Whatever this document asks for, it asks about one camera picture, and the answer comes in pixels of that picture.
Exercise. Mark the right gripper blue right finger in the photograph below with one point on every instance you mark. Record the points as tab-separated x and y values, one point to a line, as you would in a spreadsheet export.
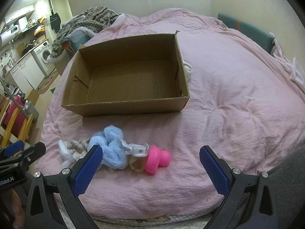
217	169

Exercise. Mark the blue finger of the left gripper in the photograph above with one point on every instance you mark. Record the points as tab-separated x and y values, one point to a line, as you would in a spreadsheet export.
30	155
13	149

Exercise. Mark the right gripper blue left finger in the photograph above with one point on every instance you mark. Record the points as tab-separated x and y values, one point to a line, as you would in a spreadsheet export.
84	170

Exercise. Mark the white soft toy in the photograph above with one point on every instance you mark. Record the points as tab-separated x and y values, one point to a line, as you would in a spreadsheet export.
70	156

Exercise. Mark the beige crochet scrunchie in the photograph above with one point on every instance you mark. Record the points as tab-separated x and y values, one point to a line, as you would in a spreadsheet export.
78	146

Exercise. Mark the light blue plush toy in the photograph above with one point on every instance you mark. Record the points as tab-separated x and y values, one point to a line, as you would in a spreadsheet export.
114	155

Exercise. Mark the beige silicone cup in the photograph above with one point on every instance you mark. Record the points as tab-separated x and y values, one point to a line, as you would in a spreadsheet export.
137	164

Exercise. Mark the clear plastic bag with label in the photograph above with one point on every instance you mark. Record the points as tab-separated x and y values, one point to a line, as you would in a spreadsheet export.
135	150

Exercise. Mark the pink rubber duck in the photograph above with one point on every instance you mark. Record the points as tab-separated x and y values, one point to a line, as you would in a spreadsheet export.
156	158

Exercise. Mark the person's left hand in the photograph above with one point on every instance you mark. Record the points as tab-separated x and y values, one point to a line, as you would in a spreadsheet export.
13	203

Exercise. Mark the yellow wooden chair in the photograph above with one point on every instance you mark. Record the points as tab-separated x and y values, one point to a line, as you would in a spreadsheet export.
15	125

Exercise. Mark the white kitchen cabinet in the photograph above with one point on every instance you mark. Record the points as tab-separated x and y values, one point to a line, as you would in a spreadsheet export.
25	74

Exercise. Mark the pink duvet cover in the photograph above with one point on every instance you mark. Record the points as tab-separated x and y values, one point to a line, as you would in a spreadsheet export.
242	104

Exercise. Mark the white washing machine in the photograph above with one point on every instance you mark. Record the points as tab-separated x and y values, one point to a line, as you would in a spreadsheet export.
40	54

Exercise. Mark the white cloth beside box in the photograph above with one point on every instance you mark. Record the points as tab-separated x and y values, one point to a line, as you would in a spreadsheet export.
187	70

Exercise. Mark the brown cardboard box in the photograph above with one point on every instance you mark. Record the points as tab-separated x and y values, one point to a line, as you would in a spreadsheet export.
131	75

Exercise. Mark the blue cushion under blanket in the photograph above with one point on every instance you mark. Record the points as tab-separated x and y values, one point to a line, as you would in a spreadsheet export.
78	37

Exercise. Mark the white cloth at bed edge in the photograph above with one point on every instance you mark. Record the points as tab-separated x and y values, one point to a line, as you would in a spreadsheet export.
293	68

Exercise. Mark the patterned knit blanket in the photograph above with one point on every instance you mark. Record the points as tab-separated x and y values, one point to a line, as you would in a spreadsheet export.
91	22

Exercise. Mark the teal headboard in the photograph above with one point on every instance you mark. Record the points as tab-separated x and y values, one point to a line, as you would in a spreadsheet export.
265	40

